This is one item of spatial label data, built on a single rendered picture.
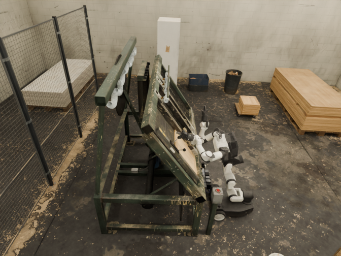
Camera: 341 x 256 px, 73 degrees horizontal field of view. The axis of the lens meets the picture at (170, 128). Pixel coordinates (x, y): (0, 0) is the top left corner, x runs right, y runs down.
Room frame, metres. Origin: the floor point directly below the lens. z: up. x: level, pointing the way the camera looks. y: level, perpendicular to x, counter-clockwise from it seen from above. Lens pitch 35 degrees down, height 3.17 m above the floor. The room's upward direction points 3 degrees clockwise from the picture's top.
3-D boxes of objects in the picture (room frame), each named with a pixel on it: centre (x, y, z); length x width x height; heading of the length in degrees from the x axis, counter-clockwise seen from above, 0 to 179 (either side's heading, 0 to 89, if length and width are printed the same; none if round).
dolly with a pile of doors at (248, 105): (5.49, -2.01, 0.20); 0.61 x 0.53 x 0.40; 179
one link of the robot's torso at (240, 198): (2.42, -1.07, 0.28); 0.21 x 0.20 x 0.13; 91
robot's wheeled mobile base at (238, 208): (2.42, -1.04, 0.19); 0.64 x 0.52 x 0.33; 91
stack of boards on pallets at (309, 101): (5.76, -3.62, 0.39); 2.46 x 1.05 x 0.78; 179
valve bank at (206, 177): (2.36, -0.54, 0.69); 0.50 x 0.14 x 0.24; 1
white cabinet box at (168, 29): (6.64, 0.16, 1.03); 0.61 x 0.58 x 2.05; 179
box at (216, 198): (1.93, -0.62, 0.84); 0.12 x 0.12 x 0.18; 1
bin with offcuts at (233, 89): (6.79, -1.85, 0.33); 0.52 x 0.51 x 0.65; 179
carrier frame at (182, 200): (2.95, 0.25, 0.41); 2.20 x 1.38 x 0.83; 1
